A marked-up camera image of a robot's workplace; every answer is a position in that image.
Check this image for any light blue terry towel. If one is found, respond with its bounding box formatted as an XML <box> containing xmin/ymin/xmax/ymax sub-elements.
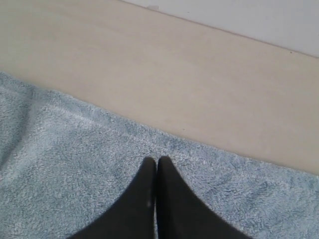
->
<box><xmin>0</xmin><ymin>72</ymin><xmax>319</xmax><ymax>239</ymax></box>

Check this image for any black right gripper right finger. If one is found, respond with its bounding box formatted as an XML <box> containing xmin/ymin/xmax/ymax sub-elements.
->
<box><xmin>156</xmin><ymin>156</ymin><xmax>247</xmax><ymax>239</ymax></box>

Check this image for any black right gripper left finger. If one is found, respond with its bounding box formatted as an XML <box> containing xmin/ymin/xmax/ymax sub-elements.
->
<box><xmin>70</xmin><ymin>157</ymin><xmax>157</xmax><ymax>239</ymax></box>

